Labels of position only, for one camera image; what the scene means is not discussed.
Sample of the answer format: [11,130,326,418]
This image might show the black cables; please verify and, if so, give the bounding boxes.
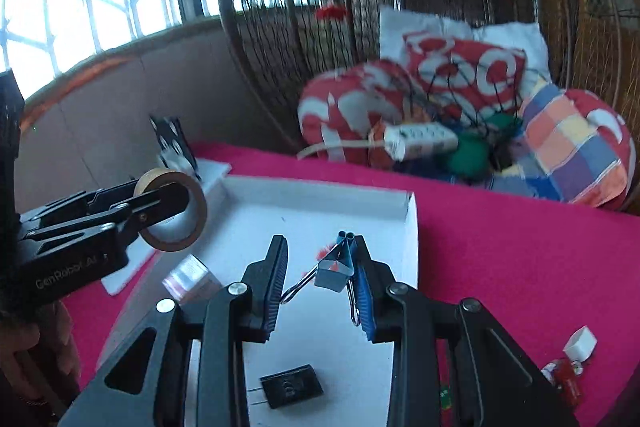
[400,57,526,142]

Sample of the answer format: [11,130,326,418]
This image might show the blue binder clip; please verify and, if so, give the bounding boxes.
[280,231,362,328]

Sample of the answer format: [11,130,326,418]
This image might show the black plug adapter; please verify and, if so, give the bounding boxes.
[248,363,325,410]

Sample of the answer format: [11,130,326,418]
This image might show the white paper sheet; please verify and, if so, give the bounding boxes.
[102,159,233,295]

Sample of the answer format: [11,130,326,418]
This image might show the black white cat holder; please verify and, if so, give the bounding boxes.
[149,114,201,180]

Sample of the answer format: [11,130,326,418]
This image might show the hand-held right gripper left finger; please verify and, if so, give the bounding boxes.
[60,234,290,427]

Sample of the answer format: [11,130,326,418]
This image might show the white power strip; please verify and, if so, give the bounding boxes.
[382,122,460,160]

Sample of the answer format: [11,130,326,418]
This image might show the large red white pillow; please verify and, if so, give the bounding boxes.
[297,61,431,170]

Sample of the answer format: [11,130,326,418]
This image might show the small white charger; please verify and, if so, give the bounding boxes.
[562,327,598,360]

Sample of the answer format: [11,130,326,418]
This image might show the pink tablecloth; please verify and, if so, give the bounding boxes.
[60,142,640,427]

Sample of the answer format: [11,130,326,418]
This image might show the small white red-label box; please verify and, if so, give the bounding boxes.
[162,254,223,305]

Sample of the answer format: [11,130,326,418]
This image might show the white power cord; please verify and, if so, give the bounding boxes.
[296,138,388,160]

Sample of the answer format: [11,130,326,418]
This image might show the round red white pillow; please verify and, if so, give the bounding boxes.
[565,88,637,212]

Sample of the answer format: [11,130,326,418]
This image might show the green cloth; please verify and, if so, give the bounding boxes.
[445,112,523,172]

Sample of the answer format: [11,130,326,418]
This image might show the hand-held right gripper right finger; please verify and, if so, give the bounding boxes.
[352,234,583,427]

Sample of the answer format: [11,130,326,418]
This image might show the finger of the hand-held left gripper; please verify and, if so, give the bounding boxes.
[19,177,143,230]
[25,181,197,253]

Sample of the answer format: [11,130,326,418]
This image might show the person's left hand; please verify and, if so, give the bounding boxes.
[0,302,83,413]

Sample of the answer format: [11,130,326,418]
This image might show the black power adapter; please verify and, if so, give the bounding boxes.
[487,146,518,172]

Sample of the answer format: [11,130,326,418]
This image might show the white cardboard tray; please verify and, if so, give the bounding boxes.
[97,175,420,427]

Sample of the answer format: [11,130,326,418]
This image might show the brown tape roll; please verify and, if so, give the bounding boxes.
[132,167,208,253]

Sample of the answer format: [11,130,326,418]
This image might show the small red packet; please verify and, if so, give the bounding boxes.
[541,359,586,408]

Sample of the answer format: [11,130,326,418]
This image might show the rectangular red white pillow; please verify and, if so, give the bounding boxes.
[402,32,528,118]

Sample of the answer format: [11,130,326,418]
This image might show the checked colourful cloth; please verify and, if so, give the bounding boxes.
[492,72,628,208]

